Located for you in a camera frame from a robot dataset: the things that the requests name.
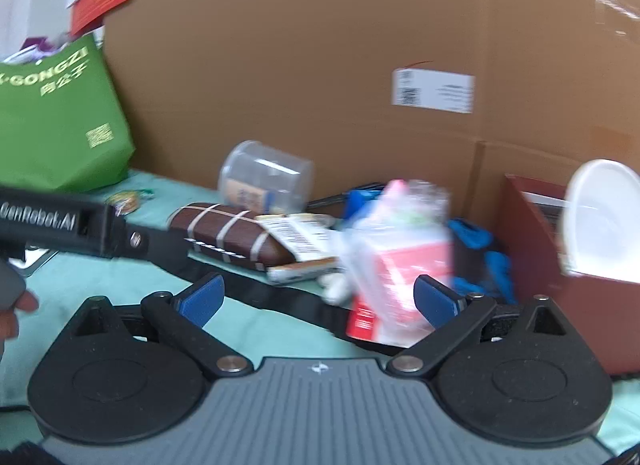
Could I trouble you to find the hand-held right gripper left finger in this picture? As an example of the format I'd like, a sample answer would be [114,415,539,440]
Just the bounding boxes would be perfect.
[65,273,253,379]

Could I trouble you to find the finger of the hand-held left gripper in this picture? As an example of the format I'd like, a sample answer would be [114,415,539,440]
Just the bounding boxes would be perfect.
[112,218,192,274]

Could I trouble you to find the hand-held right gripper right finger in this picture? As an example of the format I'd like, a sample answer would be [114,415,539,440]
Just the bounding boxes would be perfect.
[389,275,583,379]

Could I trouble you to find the clear bag with red box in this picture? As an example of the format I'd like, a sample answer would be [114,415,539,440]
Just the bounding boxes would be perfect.
[336,179,457,348]

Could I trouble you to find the teal desktop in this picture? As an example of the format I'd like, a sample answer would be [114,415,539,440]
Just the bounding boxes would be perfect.
[0,169,640,465]

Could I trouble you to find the person's left hand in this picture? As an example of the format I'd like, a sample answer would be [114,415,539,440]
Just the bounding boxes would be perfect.
[0,291,40,363]

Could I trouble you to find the small colourful candy wrapper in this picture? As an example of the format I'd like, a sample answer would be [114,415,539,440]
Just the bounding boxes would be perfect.
[107,189,155,216]

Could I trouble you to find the blue fabric item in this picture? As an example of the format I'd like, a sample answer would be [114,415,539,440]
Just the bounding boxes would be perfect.
[446,217,519,305]

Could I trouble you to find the brown case with white bands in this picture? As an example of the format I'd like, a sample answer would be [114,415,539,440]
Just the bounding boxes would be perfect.
[167,202,293,271]

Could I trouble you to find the small white plastic item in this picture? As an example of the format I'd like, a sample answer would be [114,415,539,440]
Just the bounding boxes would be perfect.
[319,272,352,306]

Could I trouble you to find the green paper bag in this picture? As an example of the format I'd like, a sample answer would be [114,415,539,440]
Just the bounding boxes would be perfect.
[0,32,137,193]

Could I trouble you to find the dark red box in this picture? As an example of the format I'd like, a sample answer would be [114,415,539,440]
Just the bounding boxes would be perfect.
[499,173,640,377]

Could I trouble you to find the white labelled packet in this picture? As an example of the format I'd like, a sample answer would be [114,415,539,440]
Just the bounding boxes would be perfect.
[255,212,342,287]

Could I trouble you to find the blue plastic clip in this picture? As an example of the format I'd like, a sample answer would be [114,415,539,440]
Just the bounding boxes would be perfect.
[344,187,386,220]

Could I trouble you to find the clear plastic jar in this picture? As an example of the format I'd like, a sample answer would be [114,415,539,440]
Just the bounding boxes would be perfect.
[218,140,315,216]

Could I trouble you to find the white round lid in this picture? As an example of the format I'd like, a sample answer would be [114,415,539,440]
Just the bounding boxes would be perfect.
[560,159,640,282]

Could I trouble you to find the large cardboard box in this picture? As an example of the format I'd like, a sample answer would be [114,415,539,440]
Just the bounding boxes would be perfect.
[102,0,640,233]

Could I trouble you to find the black strap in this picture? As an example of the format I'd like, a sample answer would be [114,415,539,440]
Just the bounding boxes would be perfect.
[187,254,403,357]

